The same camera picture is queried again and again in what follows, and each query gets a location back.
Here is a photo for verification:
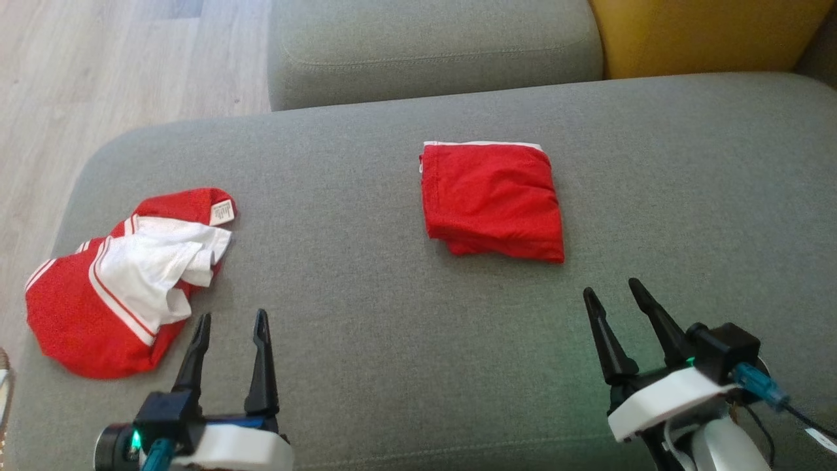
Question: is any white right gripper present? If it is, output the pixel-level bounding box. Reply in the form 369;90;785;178
583;277;738;444

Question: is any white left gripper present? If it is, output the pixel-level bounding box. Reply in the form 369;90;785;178
171;308;295;471

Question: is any red garment striped white trim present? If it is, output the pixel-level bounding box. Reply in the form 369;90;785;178
25;188;237;380

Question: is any red garment wide white band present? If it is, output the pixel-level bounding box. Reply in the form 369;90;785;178
418;141;566;264

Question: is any grey fabric sofa seat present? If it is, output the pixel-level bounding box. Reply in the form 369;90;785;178
7;72;837;471

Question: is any woven wicker laundry basket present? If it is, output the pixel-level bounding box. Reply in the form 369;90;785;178
0;347;15;459

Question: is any yellow cushion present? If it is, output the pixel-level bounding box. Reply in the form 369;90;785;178
589;0;837;80

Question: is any grey sofa cushion block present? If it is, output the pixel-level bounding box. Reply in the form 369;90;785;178
268;0;604;112

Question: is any teal left camera cable plug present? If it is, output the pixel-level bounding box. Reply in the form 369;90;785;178
141;437;177;471

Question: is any blue right camera cable plug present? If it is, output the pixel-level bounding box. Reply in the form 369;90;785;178
732;363;791;411

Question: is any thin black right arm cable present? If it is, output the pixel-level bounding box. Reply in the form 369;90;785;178
739;400;837;471

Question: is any white tag on right cable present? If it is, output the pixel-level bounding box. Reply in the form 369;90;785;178
804;427;837;455

